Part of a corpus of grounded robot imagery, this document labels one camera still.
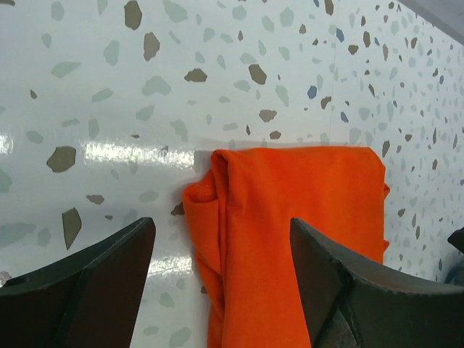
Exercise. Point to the orange t shirt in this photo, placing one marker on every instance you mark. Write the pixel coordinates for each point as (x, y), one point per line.
(239, 216)

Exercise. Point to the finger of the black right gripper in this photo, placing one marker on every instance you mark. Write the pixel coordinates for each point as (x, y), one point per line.
(457, 240)

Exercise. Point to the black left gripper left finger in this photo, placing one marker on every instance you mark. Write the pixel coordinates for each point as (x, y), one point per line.
(88, 299)

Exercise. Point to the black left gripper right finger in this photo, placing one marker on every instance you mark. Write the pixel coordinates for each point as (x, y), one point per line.
(349, 300)

